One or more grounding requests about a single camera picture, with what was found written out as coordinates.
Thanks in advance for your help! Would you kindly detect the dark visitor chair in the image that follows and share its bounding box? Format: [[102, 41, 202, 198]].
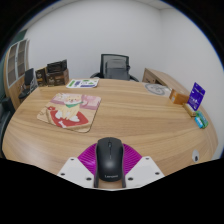
[[18, 68, 38, 101]]

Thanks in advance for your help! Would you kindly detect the green small pack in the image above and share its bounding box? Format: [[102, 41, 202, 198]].
[[196, 111, 210, 129]]

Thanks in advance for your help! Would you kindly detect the grey mesh office chair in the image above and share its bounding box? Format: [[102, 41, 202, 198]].
[[89, 53, 140, 83]]

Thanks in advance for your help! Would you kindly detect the white printed leaflet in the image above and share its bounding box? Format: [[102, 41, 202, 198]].
[[65, 78, 101, 89]]

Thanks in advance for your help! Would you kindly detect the orange-brown box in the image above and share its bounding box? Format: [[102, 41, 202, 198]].
[[168, 88, 190, 106]]

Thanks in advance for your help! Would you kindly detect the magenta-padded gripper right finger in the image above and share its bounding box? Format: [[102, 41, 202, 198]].
[[120, 143, 166, 189]]

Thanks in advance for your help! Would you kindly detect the black computer mouse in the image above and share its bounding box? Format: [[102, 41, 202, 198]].
[[95, 136, 125, 183]]

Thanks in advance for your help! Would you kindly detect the large brown cardboard box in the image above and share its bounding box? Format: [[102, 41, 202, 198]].
[[45, 68, 70, 87]]

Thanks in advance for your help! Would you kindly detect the small brown cardboard box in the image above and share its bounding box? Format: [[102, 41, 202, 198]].
[[35, 67, 48, 88]]

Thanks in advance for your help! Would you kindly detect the wooden shelf unit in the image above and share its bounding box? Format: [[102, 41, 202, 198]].
[[3, 38, 30, 101]]

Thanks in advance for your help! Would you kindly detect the cartoon dog print mouse pad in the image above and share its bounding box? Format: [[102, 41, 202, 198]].
[[36, 92, 102, 134]]

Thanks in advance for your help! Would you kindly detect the black leather chair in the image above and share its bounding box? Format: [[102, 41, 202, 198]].
[[0, 97, 16, 134]]

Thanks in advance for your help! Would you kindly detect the round table cable grommet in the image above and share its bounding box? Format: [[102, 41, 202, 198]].
[[191, 149, 201, 163]]

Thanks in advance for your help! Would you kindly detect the blue small pack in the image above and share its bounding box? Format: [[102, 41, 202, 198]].
[[194, 116, 204, 129]]

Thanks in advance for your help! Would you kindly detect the black cardboard box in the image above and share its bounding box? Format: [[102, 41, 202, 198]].
[[46, 59, 69, 74]]

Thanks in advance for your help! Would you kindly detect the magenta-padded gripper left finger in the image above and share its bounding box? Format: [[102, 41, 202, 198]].
[[57, 143, 100, 189]]

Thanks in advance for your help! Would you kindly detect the wooden side desk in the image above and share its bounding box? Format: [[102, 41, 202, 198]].
[[142, 67, 189, 96]]

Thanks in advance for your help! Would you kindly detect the small yellow box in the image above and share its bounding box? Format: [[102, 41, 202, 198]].
[[182, 102, 198, 118]]

